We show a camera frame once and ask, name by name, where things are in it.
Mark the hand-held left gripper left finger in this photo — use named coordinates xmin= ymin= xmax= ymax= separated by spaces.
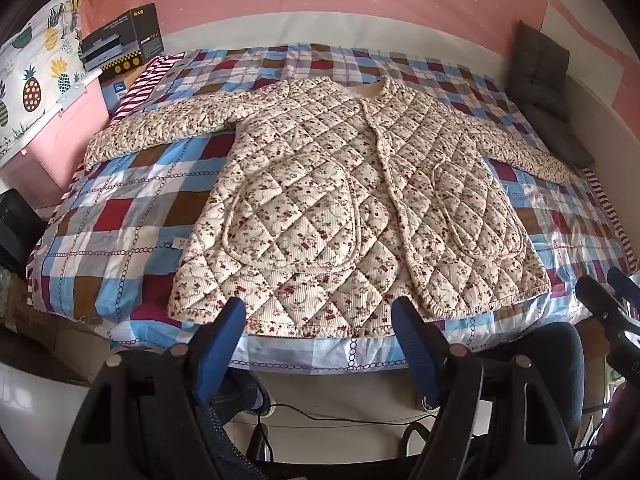
xmin=62 ymin=297 xmax=248 ymax=480

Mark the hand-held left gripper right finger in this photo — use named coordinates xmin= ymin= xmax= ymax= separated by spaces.
xmin=391 ymin=296 xmax=583 ymax=480

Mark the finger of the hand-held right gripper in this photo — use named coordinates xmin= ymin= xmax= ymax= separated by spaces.
xmin=575 ymin=275 xmax=640 ymax=356
xmin=606 ymin=266 xmax=640 ymax=311

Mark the floral quilted jacket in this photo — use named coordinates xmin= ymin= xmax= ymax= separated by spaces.
xmin=82 ymin=76 xmax=576 ymax=341

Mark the person's leg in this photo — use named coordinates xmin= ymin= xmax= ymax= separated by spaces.
xmin=197 ymin=370 xmax=277 ymax=480

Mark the dark grey pillow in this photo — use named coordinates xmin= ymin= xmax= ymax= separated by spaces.
xmin=520 ymin=104 xmax=597 ymax=168

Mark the plaid bed sheet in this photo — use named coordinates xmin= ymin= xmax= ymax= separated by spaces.
xmin=25 ymin=42 xmax=640 ymax=373

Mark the brown cardboard box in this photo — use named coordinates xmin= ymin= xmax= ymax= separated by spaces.
xmin=0 ymin=280 xmax=106 ymax=387

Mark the grey tufted cushion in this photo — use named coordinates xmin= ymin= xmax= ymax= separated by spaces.
xmin=506 ymin=20 xmax=572 ymax=112

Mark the black device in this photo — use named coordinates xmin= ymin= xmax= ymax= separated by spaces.
xmin=0 ymin=188 xmax=47 ymax=282

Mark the pink storage box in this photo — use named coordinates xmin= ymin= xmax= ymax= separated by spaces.
xmin=0 ymin=67 xmax=112 ymax=206

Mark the black printed box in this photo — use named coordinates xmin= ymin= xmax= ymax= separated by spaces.
xmin=81 ymin=6 xmax=165 ymax=73

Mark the pineapple print cloth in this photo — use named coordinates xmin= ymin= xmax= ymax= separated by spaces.
xmin=0 ymin=0 xmax=86 ymax=161

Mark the black floor cable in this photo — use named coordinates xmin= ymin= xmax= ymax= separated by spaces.
xmin=245 ymin=401 xmax=436 ymax=427

